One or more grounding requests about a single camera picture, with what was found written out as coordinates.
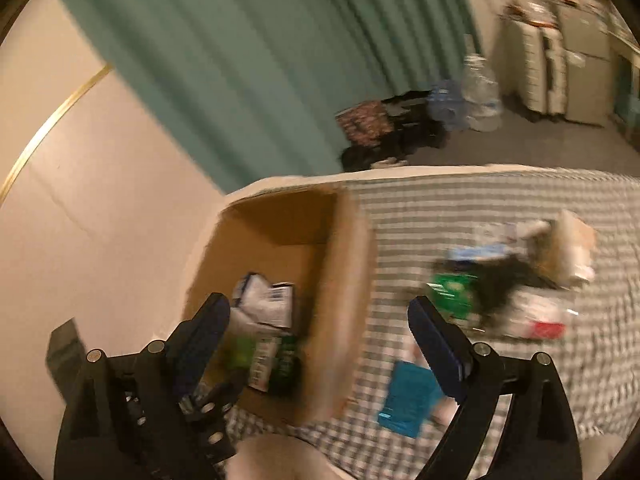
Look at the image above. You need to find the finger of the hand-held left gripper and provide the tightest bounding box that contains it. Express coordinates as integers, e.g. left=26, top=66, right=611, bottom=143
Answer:
left=181, top=384, right=240, bottom=467

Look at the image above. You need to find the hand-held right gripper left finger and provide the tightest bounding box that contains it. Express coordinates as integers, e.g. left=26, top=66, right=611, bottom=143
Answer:
left=52, top=292, right=232, bottom=480

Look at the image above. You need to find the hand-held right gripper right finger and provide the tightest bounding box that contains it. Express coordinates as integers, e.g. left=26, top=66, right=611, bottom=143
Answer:
left=406, top=295, right=583, bottom=480

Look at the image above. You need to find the brown cardboard box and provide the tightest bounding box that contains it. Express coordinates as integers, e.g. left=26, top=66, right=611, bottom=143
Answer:
left=182, top=182, right=376, bottom=426

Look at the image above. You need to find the bright green packet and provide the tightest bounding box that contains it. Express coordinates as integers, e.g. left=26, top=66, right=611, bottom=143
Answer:
left=227, top=335, right=261, bottom=371

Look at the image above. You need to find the white and green box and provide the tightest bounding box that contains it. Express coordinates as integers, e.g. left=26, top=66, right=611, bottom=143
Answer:
left=247, top=335, right=281, bottom=392

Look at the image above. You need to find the green printed packet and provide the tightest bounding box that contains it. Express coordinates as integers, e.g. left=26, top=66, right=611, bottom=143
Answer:
left=427, top=272, right=476, bottom=322

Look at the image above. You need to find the white printed packet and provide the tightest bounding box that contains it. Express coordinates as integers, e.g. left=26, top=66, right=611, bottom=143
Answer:
left=232, top=272, right=296, bottom=333

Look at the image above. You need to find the dark green box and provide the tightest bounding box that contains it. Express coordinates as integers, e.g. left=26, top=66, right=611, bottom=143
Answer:
left=270, top=332, right=303, bottom=395

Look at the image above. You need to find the black pouch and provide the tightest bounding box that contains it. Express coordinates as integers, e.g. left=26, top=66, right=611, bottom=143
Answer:
left=470, top=255, right=541, bottom=321

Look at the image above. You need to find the white and red packet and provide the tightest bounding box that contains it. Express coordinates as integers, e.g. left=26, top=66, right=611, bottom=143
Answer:
left=500, top=290, right=576, bottom=341

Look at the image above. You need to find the light blue packet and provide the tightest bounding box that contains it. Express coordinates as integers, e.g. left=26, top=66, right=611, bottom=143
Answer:
left=447, top=244, right=511, bottom=264

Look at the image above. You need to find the grey checked blanket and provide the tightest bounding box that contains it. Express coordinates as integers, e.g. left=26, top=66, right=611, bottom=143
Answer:
left=225, top=165, right=640, bottom=480

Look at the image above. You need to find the beige carton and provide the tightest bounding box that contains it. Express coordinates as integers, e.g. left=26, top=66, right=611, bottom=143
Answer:
left=545, top=210, right=598, bottom=286

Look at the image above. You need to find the black bag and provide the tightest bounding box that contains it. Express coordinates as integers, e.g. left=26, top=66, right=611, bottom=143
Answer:
left=340, top=142, right=402, bottom=172
left=381, top=90, right=451, bottom=151

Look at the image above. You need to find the large clear water bottle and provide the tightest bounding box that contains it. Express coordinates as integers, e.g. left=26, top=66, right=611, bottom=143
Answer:
left=460, top=52, right=503, bottom=133

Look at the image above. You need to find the green curtain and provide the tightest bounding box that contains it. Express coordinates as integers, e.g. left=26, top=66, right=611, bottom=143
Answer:
left=50, top=0, right=481, bottom=196

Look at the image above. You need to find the white drawer cabinet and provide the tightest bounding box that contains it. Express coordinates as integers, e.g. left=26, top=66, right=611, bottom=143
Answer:
left=520, top=20, right=568, bottom=116

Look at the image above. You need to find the beige cabinet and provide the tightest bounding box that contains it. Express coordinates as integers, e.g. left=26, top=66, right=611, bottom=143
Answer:
left=555, top=2, right=613, bottom=126

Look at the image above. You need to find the gold wall trim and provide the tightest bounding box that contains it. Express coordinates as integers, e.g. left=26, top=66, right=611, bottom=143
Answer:
left=0, top=62, right=113, bottom=201

